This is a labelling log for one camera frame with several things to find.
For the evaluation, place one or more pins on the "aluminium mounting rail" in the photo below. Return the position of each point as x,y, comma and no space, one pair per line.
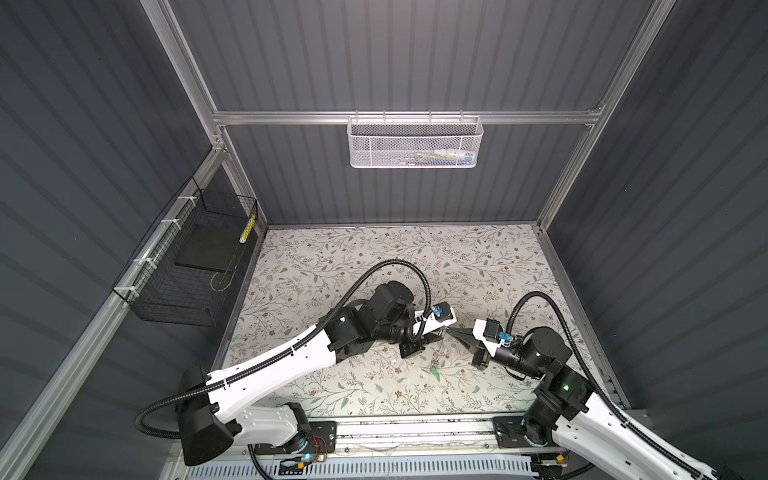
414,432

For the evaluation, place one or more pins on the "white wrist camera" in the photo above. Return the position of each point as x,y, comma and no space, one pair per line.
442,315
491,335

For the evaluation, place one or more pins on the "black wire basket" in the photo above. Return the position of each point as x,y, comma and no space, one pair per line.
159,291

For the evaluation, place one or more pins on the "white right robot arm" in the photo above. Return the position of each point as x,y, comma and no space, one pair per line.
570,411

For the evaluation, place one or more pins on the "white vented strip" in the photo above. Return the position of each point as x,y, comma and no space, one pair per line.
484,466

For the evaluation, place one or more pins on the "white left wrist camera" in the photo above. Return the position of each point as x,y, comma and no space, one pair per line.
442,315

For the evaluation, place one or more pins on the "green key tag with key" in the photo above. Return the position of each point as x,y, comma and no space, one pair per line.
437,343

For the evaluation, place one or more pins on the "white wire mesh basket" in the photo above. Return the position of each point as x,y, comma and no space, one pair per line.
373,141

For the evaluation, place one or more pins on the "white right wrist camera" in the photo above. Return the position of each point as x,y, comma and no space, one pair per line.
491,335

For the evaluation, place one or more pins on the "items in white basket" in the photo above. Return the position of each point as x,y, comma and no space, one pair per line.
449,157

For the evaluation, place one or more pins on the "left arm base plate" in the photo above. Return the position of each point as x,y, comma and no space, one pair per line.
316,437

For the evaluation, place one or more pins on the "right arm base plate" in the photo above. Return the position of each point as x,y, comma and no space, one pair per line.
510,432

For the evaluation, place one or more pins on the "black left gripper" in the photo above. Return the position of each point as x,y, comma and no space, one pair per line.
417,345

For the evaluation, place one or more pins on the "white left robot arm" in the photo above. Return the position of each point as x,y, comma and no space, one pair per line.
227,413

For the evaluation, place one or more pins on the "black pad in basket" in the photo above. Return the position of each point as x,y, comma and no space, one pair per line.
210,248

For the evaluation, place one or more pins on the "yellow marker in basket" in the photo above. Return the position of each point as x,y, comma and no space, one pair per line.
243,238

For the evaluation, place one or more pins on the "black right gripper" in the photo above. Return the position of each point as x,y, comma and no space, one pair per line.
480,357

